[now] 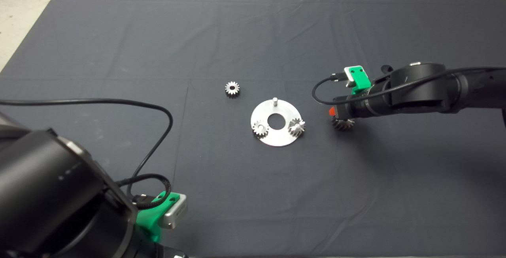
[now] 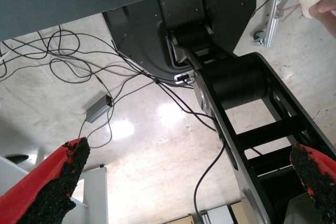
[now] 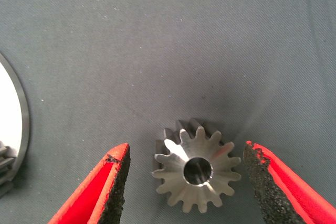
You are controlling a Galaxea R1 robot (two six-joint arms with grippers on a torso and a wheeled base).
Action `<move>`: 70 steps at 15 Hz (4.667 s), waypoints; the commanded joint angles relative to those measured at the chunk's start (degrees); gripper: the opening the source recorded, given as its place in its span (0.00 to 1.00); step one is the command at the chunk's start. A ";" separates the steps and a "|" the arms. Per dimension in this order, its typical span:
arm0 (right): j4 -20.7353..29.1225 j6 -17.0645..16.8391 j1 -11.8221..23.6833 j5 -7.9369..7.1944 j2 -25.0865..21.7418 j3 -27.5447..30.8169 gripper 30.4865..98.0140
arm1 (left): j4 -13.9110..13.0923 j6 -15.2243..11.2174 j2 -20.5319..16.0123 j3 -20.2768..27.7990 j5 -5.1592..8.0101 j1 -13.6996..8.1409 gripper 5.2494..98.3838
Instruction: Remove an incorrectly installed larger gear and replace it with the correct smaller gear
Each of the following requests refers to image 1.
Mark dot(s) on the dark grey table cloth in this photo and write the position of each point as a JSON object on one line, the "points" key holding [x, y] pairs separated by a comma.
{"points": [[158, 32]]}

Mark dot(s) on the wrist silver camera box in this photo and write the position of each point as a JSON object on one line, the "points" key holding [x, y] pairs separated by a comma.
{"points": [[176, 214], [348, 74]]}

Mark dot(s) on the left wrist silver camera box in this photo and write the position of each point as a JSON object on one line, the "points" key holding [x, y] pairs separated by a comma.
{"points": [[176, 214]]}

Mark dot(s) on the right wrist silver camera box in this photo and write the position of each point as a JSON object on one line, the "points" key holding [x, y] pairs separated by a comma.
{"points": [[348, 74]]}

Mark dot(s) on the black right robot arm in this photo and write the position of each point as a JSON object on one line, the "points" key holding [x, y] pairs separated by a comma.
{"points": [[427, 88]]}

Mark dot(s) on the large steel bevel gear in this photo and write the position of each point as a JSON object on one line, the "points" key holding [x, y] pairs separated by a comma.
{"points": [[343, 125]]}

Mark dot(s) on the left wrist green camera mount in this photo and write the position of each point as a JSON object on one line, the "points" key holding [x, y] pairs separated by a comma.
{"points": [[148, 220]]}

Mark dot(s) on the wrist green camera mount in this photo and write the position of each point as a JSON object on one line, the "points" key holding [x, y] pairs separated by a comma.
{"points": [[360, 78], [148, 220]]}

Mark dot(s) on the small steel gear on pin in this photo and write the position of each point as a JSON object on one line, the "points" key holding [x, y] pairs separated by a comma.
{"points": [[257, 128], [295, 129]]}

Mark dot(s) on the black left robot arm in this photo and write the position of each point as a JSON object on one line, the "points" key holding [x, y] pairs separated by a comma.
{"points": [[39, 187]]}

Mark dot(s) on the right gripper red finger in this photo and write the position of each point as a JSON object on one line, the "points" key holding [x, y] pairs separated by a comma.
{"points": [[332, 112]]}

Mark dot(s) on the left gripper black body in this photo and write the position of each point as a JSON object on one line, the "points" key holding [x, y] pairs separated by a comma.
{"points": [[174, 253]]}

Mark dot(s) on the round metal plate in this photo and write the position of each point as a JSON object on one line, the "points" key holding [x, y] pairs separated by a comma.
{"points": [[276, 137]]}

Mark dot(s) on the right wrist green camera mount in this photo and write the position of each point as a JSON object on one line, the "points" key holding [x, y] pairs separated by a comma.
{"points": [[360, 78]]}

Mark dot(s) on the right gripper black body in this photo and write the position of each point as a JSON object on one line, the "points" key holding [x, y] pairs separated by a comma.
{"points": [[354, 106]]}

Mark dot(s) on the small steel gear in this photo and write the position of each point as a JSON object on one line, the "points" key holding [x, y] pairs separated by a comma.
{"points": [[257, 128], [228, 86], [295, 129]]}

